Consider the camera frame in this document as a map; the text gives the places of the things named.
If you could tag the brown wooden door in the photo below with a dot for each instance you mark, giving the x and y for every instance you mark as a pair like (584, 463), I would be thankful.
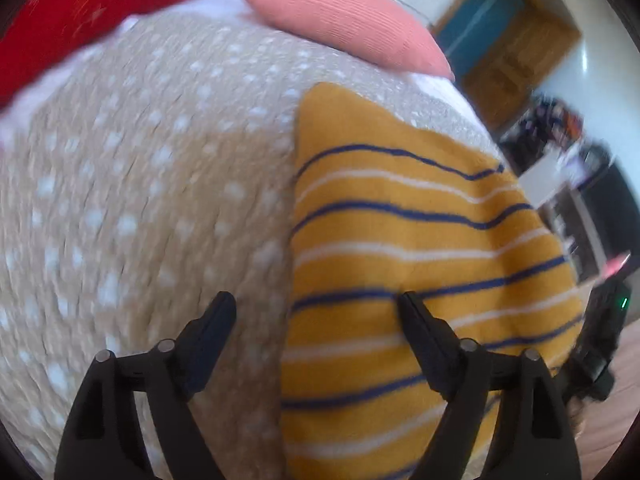
(520, 65)

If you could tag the pink pillow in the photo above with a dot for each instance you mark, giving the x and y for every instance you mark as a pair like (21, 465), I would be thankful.
(340, 15)

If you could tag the black monitor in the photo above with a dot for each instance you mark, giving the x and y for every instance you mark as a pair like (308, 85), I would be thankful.
(617, 205)

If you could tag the beige dotted blanket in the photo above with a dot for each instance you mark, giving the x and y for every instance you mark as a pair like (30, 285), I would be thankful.
(150, 200)

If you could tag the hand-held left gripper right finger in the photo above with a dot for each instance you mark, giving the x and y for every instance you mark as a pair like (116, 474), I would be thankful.
(426, 340)

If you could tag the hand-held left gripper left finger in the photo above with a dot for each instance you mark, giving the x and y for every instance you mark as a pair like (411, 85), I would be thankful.
(210, 340)

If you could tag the teal door panel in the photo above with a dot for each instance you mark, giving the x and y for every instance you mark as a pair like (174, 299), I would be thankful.
(475, 20)

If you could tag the red embroidered quilt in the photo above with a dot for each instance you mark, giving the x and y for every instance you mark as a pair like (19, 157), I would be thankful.
(75, 15)

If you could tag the yellow striped sweater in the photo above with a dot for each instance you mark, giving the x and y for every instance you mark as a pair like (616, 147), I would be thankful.
(400, 230)

